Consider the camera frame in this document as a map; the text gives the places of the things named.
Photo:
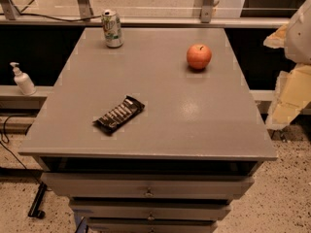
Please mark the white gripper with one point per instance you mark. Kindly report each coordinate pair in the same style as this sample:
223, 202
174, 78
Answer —
299, 38

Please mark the grey drawer cabinet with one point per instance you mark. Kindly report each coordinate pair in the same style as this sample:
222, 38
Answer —
196, 144

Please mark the red apple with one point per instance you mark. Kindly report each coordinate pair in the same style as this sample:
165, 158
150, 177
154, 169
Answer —
199, 56

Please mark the drawer knob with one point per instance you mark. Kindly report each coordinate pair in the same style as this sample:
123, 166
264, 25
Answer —
150, 217
149, 193

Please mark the black floor bracket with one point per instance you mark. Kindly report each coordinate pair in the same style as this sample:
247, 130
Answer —
35, 211

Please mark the top drawer knob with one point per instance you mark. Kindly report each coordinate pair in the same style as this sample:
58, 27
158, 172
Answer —
149, 193

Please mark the black snack bar wrapper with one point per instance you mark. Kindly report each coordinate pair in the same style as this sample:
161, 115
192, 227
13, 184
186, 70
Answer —
120, 115

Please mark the white pump bottle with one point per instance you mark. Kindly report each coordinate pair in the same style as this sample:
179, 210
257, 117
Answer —
22, 80

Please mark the green 7up can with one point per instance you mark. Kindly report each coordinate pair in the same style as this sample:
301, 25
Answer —
111, 24

